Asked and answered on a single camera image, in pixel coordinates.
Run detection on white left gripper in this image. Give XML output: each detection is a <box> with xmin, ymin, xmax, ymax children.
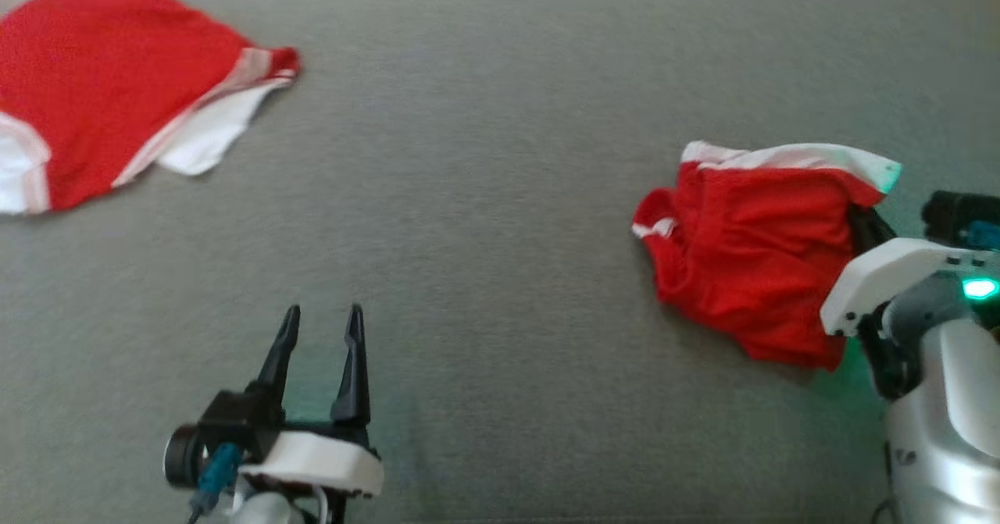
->
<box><xmin>238</xmin><ymin>303</ymin><xmax>385</xmax><ymax>499</ymax></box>

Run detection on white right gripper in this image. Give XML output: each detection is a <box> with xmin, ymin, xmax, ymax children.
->
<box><xmin>820</xmin><ymin>205</ymin><xmax>1000</xmax><ymax>338</ymax></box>

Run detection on red shorts with white stripe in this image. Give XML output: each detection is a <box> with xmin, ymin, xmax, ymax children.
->
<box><xmin>631</xmin><ymin>141</ymin><xmax>903</xmax><ymax>372</ymax></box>

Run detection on red jersey with white sleeves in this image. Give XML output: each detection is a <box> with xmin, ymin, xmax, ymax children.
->
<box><xmin>0</xmin><ymin>0</ymin><xmax>302</xmax><ymax>216</ymax></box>

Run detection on large grey sofa seat cushion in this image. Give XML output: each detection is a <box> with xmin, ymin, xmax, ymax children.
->
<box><xmin>0</xmin><ymin>0</ymin><xmax>1000</xmax><ymax>524</ymax></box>

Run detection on right camera cable blue plug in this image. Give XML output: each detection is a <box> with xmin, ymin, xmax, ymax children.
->
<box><xmin>965</xmin><ymin>219</ymin><xmax>1000</xmax><ymax>253</ymax></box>

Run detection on camera cable blue plug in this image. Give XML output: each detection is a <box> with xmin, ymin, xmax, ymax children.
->
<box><xmin>965</xmin><ymin>219</ymin><xmax>1000</xmax><ymax>253</ymax></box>
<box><xmin>186</xmin><ymin>441</ymin><xmax>245</xmax><ymax>524</ymax></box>

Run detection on left camera cable blue plug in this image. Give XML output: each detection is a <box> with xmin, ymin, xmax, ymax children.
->
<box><xmin>186</xmin><ymin>441</ymin><xmax>245</xmax><ymax>524</ymax></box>

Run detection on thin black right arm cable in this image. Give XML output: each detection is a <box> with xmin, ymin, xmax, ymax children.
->
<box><xmin>873</xmin><ymin>442</ymin><xmax>899</xmax><ymax>524</ymax></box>

